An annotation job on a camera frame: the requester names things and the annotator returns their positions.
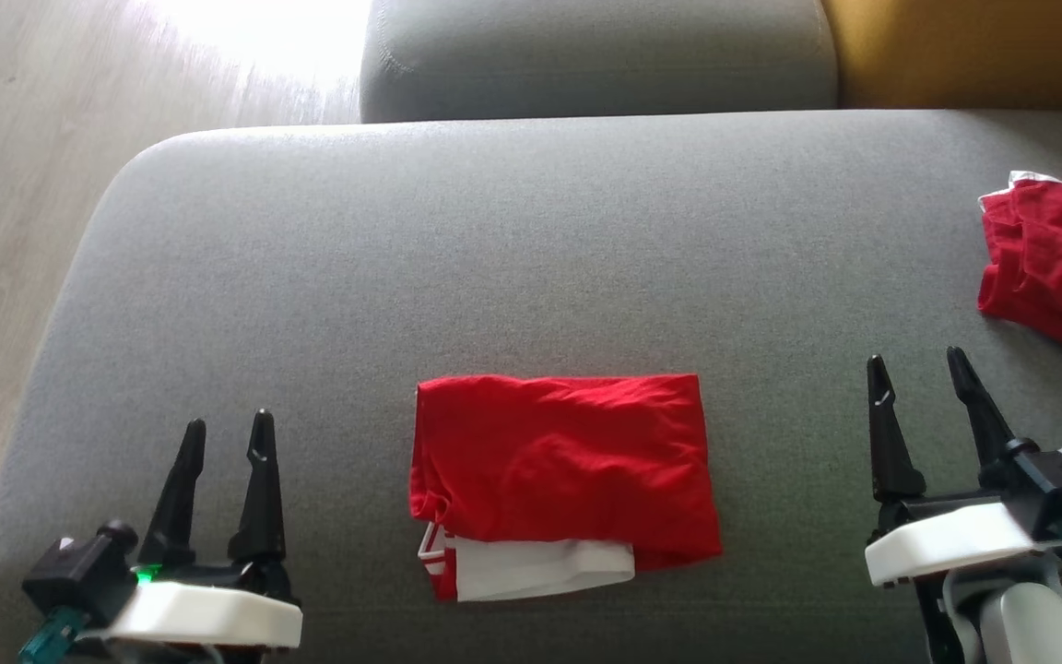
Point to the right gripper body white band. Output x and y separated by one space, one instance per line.
946 539

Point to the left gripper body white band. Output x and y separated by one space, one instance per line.
208 613

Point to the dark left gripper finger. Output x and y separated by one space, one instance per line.
262 498
179 507

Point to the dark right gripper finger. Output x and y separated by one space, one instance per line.
892 452
985 424

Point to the red shorts white waistband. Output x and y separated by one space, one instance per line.
1056 267

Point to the red number 23 jersey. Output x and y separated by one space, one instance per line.
568 461

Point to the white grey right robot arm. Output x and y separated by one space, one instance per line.
1029 627

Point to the yellow cushion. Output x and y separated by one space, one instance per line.
973 51

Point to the grey sofa back cushion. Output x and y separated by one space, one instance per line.
595 60

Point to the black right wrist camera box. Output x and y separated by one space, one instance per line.
1061 489

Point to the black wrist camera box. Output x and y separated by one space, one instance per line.
79 572
1061 489

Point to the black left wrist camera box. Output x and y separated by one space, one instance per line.
79 572

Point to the teal left camera connector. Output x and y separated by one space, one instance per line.
52 636

